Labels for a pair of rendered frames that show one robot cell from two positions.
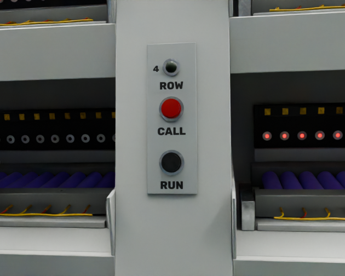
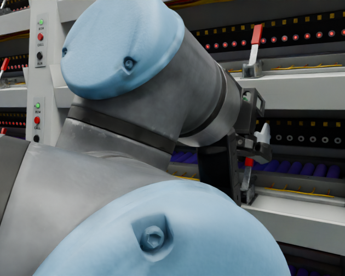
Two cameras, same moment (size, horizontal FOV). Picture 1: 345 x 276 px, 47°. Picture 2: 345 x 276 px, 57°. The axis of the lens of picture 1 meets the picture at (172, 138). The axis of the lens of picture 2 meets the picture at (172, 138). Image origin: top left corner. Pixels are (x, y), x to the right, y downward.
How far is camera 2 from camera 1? 0.18 m
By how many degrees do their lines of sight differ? 25
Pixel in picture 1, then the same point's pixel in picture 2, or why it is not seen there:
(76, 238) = (328, 212)
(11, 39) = (292, 84)
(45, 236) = (305, 207)
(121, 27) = not seen: outside the picture
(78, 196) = (321, 183)
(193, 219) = not seen: outside the picture
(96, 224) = (339, 203)
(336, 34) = not seen: outside the picture
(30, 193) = (287, 177)
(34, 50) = (308, 91)
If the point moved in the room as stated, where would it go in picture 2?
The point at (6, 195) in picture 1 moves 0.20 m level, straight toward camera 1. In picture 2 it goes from (271, 176) to (326, 205)
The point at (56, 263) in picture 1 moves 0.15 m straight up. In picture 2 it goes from (318, 225) to (326, 113)
